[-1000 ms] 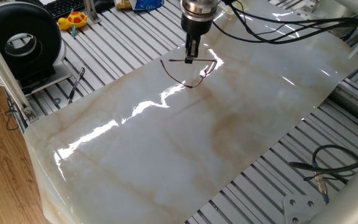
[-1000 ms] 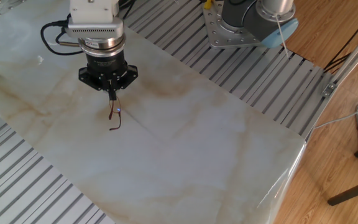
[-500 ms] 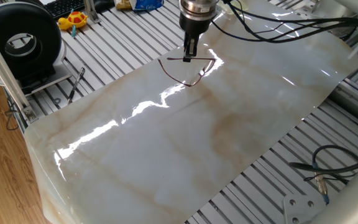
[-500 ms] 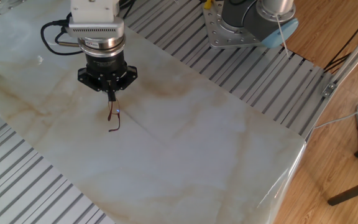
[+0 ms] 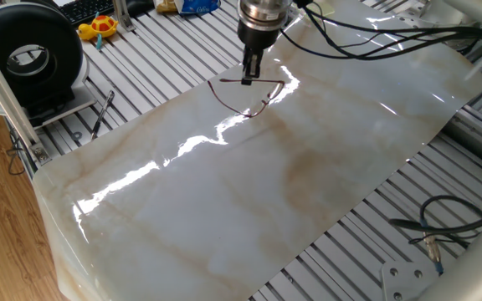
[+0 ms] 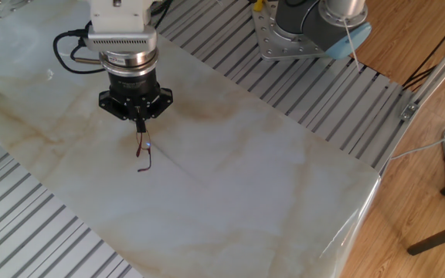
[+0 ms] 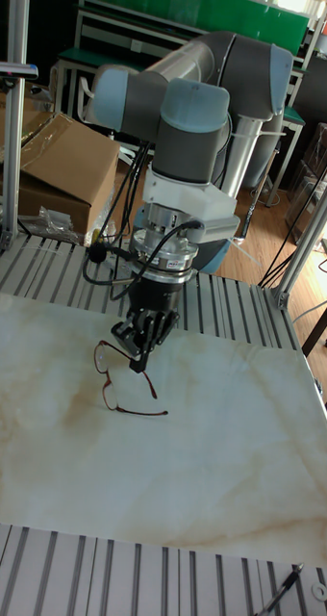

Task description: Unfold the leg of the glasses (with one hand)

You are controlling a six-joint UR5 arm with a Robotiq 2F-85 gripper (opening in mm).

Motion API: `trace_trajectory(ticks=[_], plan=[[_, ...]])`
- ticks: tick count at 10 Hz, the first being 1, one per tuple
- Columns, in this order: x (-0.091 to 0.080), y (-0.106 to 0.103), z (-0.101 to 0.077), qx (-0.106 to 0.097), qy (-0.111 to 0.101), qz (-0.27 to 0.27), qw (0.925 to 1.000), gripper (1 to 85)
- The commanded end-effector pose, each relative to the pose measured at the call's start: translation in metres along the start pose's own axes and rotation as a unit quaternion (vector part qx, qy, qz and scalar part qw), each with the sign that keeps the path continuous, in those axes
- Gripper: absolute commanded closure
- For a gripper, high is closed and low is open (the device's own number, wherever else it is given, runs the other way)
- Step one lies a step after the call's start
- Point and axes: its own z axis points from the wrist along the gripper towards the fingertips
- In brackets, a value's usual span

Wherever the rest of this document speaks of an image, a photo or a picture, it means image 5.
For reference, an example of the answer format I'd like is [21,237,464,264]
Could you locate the blue snack bag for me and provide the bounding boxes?
[173,0,222,16]

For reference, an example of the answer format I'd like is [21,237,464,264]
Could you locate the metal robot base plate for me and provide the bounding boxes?
[380,259,441,301]

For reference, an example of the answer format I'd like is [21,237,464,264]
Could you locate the black pen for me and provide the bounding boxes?
[90,89,115,141]

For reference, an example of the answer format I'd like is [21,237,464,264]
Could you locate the metal corner bracket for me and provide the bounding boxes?
[31,141,53,166]

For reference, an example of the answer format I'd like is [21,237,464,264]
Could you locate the yellow snack bag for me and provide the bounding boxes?
[156,0,179,13]

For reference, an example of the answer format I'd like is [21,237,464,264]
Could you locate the black round fan device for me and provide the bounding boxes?
[0,1,98,129]

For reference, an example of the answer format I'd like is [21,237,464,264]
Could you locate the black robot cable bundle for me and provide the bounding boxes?
[279,0,482,62]

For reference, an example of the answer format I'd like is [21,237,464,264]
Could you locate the yellow turtle toy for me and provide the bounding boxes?
[77,12,120,51]

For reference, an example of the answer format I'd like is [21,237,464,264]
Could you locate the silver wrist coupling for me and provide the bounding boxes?
[237,0,293,31]

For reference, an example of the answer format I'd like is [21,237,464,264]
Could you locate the aluminium frame post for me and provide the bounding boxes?
[0,24,53,166]

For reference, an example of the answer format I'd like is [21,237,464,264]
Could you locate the red framed glasses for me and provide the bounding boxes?
[207,77,286,119]

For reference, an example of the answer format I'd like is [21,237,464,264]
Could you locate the glossy marble pattern mat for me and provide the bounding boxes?
[31,0,482,301]

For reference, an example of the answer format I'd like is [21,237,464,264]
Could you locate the metal plate with screws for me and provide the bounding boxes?
[393,2,430,26]

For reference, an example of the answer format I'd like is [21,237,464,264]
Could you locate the black keyboard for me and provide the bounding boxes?
[59,0,116,26]

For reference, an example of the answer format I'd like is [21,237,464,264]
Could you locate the aluminium table edge rail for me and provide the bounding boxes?
[441,106,482,164]

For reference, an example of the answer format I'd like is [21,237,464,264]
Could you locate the thin black floor cable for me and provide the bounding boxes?
[5,129,27,176]

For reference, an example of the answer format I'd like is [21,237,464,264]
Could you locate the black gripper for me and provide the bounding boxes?
[236,21,283,86]

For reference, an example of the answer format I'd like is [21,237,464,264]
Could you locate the short aluminium upright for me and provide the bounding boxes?
[112,0,136,33]

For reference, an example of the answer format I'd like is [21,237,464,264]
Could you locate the black looped cable with plug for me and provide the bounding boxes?
[388,195,482,275]

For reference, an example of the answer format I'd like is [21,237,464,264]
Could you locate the black computer mouse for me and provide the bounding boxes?
[126,0,156,18]

